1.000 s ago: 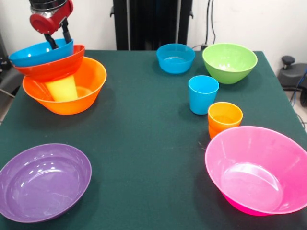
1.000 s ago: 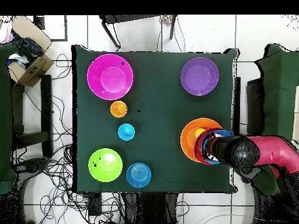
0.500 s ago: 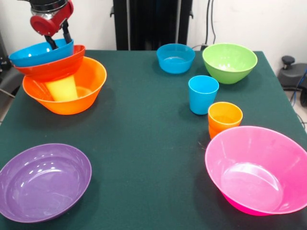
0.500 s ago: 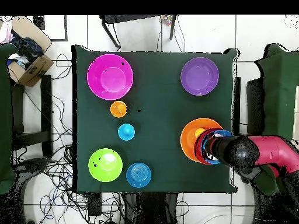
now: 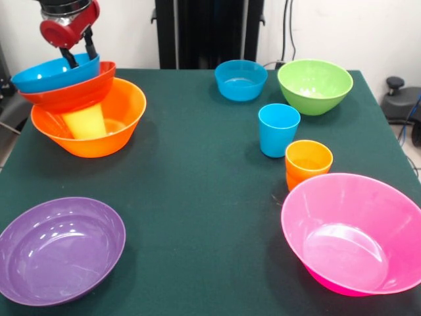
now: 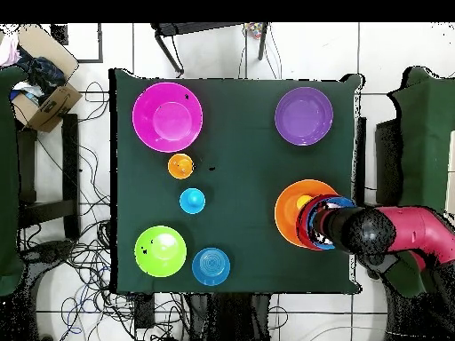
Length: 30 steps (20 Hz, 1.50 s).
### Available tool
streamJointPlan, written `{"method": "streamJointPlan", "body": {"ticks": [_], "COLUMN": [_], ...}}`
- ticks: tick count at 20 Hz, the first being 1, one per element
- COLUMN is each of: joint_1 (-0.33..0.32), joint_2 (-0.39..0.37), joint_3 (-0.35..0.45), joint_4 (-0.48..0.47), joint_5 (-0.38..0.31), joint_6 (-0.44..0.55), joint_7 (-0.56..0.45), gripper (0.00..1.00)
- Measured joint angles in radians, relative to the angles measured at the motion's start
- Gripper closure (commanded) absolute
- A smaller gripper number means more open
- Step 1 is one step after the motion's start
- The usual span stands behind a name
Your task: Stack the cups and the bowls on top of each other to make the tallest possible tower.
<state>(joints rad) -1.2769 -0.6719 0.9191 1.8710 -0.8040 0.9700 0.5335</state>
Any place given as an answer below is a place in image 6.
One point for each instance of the yellow cup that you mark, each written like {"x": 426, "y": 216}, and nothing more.
{"x": 304, "y": 201}

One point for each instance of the red bowl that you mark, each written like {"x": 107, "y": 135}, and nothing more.
{"x": 304, "y": 231}

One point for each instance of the large blue bowl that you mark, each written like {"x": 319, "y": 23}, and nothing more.
{"x": 341, "y": 202}

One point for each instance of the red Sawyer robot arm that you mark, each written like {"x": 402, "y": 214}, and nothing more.
{"x": 419, "y": 227}

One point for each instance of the blue cup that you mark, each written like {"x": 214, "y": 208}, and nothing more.
{"x": 192, "y": 201}

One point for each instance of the orange cup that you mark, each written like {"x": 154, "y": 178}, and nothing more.
{"x": 180, "y": 166}

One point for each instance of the orange bowl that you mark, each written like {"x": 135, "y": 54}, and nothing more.
{"x": 286, "y": 216}

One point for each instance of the dark green table cloth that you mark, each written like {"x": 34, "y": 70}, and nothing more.
{"x": 231, "y": 113}

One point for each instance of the small translucent blue bowl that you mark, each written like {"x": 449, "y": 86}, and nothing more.
{"x": 210, "y": 266}

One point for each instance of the green bowl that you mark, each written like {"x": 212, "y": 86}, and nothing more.
{"x": 160, "y": 252}

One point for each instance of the pink bowl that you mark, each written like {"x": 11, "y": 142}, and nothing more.
{"x": 167, "y": 117}

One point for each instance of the purple bowl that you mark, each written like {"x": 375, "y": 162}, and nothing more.
{"x": 304, "y": 116}

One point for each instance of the colourful toy pile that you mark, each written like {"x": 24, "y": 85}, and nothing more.
{"x": 254, "y": 30}

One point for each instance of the black box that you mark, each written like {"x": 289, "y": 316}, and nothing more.
{"x": 387, "y": 163}

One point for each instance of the cardboard box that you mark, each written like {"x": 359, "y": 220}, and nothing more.
{"x": 53, "y": 110}

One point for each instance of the green cloth covered table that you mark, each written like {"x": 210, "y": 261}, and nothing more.
{"x": 426, "y": 142}
{"x": 9, "y": 177}

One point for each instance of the dark blue cloth bundle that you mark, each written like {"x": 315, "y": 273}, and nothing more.
{"x": 42, "y": 71}

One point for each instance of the pink white cloth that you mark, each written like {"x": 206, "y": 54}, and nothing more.
{"x": 9, "y": 49}

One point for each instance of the black bench frame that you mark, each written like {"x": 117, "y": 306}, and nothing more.
{"x": 70, "y": 160}

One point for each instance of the black metal stool frame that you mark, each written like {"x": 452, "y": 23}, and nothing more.
{"x": 199, "y": 27}

